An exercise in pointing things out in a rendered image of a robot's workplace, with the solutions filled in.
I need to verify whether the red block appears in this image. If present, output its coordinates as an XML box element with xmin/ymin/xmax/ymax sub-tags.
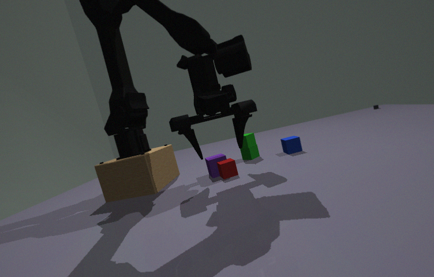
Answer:
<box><xmin>217</xmin><ymin>158</ymin><xmax>238</xmax><ymax>179</ymax></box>

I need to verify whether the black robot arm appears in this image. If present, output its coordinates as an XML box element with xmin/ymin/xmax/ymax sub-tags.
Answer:
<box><xmin>79</xmin><ymin>0</ymin><xmax>252</xmax><ymax>160</ymax></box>

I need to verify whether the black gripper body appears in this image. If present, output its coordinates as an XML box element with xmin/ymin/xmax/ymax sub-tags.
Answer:
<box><xmin>169</xmin><ymin>80</ymin><xmax>257</xmax><ymax>132</ymax></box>

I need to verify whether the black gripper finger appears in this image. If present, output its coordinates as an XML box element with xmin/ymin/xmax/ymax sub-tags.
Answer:
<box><xmin>178</xmin><ymin>129</ymin><xmax>203</xmax><ymax>160</ymax></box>
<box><xmin>232</xmin><ymin>114</ymin><xmax>252</xmax><ymax>148</ymax></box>

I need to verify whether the blue block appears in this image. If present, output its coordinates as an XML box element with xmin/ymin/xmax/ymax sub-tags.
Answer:
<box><xmin>281</xmin><ymin>136</ymin><xmax>302</xmax><ymax>154</ymax></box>

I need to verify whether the purple block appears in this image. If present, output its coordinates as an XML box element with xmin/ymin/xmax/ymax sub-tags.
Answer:
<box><xmin>205</xmin><ymin>154</ymin><xmax>226</xmax><ymax>178</ymax></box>

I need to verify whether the green block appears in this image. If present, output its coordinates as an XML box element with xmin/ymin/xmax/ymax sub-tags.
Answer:
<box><xmin>242</xmin><ymin>133</ymin><xmax>256</xmax><ymax>148</ymax></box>
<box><xmin>240</xmin><ymin>145</ymin><xmax>260</xmax><ymax>160</ymax></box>

